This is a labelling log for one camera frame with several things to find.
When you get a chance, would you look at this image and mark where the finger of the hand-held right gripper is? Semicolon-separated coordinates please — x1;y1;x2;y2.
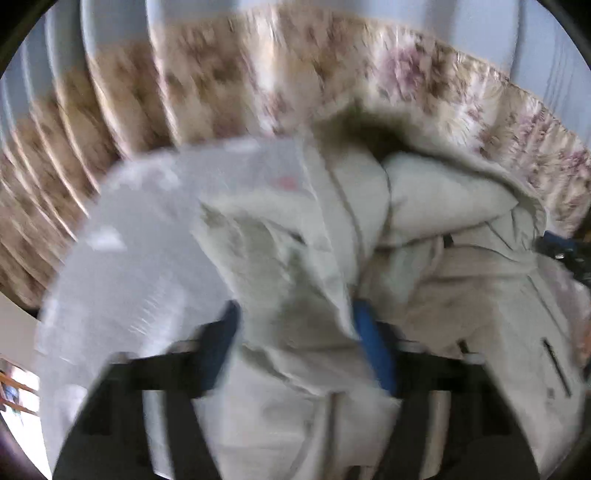
538;231;591;284

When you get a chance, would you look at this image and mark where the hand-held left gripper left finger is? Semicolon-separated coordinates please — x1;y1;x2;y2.
53;299;242;480

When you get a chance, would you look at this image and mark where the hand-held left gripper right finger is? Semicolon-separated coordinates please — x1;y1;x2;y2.
352;299;542;480

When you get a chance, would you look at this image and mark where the cream hooded coat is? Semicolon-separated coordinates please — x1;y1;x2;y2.
191;99;591;480

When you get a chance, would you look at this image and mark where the grey printed bed sheet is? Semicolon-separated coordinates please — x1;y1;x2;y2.
34;137;308;480

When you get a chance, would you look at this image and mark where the white ledge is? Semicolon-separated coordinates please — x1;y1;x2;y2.
0;293;41;363

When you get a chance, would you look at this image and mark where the wooden chair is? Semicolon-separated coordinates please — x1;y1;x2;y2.
0;355;41;417

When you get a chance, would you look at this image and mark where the floral curtain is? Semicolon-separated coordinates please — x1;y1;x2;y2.
0;4;591;310

